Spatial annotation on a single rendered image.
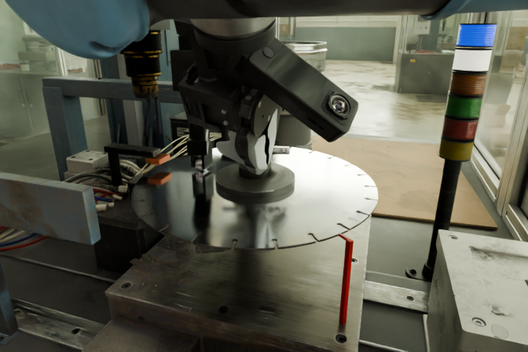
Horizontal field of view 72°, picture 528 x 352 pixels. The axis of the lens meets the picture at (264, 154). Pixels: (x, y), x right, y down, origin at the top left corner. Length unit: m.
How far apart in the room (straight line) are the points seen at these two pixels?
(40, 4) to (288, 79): 0.21
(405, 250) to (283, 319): 0.39
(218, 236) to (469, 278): 0.27
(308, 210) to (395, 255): 0.35
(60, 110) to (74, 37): 0.78
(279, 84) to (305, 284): 0.26
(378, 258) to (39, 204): 0.56
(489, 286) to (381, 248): 0.33
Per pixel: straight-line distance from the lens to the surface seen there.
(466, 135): 0.59
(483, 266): 0.50
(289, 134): 1.20
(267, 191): 0.46
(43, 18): 0.19
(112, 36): 0.17
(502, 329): 0.41
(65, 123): 0.96
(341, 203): 0.46
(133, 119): 1.17
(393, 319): 0.61
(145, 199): 0.48
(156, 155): 0.57
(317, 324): 0.44
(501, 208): 0.99
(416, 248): 0.79
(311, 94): 0.34
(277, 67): 0.33
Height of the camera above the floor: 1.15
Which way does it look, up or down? 19 degrees down
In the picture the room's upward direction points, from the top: straight up
